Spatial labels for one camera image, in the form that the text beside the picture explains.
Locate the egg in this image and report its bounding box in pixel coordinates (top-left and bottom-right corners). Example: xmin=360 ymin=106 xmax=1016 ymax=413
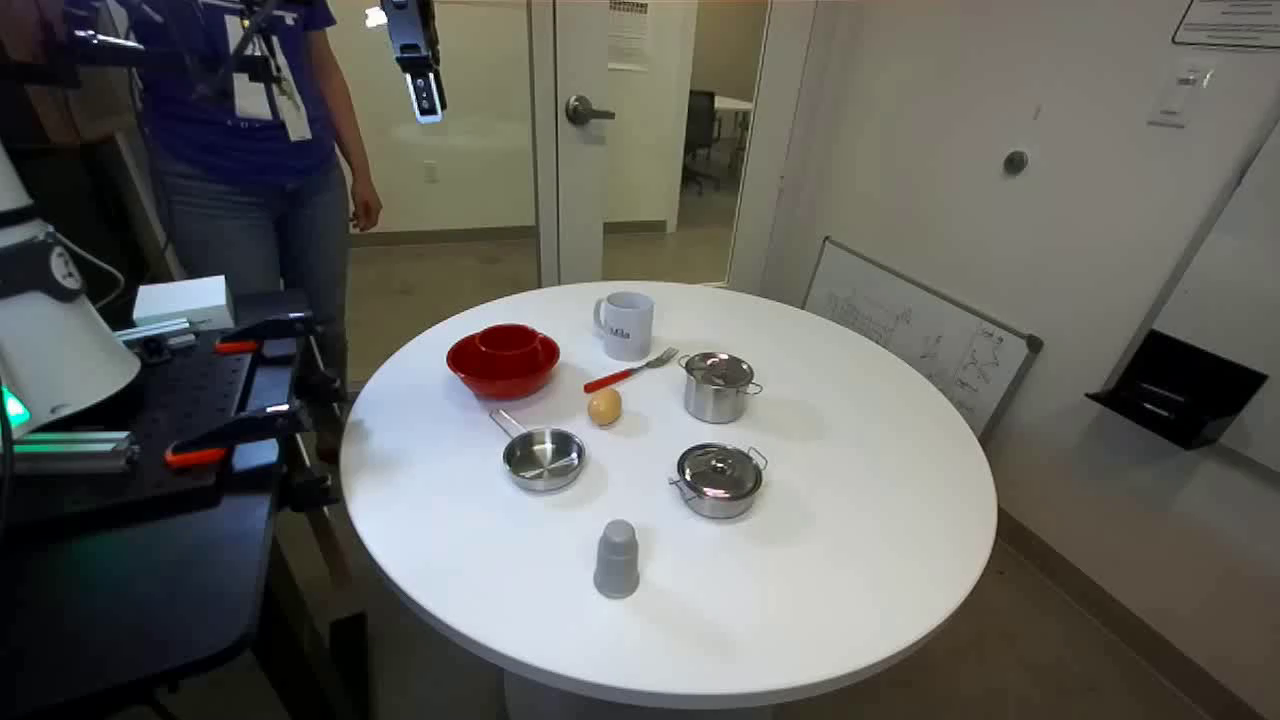
xmin=589 ymin=389 xmax=625 ymax=427

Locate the tall steel pot with lid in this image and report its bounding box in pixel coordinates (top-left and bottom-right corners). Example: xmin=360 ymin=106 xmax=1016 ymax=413
xmin=683 ymin=354 xmax=765 ymax=423

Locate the small steel frying pan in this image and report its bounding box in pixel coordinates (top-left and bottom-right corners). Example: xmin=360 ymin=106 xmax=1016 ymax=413
xmin=489 ymin=409 xmax=589 ymax=493

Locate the white box on cart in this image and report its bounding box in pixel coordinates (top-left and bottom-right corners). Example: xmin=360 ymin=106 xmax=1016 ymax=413
xmin=133 ymin=275 xmax=231 ymax=331

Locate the upside-down grey cup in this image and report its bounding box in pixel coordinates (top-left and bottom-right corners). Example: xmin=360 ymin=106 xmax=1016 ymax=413
xmin=590 ymin=520 xmax=640 ymax=599

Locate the white ceramic mug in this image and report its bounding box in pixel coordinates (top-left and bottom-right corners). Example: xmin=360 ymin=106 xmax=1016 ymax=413
xmin=590 ymin=293 xmax=651 ymax=360

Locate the door with handle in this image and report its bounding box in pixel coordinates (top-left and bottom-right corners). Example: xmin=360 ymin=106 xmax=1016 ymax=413
xmin=529 ymin=0 xmax=610 ymax=284

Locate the red bowl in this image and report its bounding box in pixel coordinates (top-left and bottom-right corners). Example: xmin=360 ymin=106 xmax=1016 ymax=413
xmin=447 ymin=328 xmax=561 ymax=401

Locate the leaning whiteboard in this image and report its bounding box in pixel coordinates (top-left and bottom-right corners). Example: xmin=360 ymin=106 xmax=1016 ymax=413
xmin=805 ymin=240 xmax=1041 ymax=438

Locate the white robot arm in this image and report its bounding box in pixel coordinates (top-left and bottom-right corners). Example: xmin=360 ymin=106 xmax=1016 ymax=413
xmin=0 ymin=147 xmax=140 ymax=438

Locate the low steel pot with lid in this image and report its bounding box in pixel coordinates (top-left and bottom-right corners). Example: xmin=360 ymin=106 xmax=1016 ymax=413
xmin=672 ymin=444 xmax=769 ymax=520

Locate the person in blue shirt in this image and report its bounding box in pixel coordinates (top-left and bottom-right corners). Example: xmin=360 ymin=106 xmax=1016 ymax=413
xmin=114 ymin=0 xmax=384 ymax=375

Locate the orange handled clamp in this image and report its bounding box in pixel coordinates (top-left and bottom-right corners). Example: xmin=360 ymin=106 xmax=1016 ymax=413
xmin=164 ymin=401 xmax=345 ymax=472
xmin=210 ymin=312 xmax=320 ymax=355

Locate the red plastic cup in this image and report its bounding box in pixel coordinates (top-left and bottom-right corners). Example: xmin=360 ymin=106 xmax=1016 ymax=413
xmin=475 ymin=324 xmax=534 ymax=360

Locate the orange handled clamp near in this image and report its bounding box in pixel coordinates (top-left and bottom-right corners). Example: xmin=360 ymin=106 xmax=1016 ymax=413
xmin=164 ymin=401 xmax=345 ymax=472

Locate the round white table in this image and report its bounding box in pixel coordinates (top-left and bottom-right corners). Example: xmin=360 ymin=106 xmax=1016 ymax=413
xmin=340 ymin=284 xmax=995 ymax=714

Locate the orange handled clamp far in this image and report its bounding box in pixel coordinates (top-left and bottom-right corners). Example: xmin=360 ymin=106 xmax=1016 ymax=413
xmin=210 ymin=312 xmax=320 ymax=355

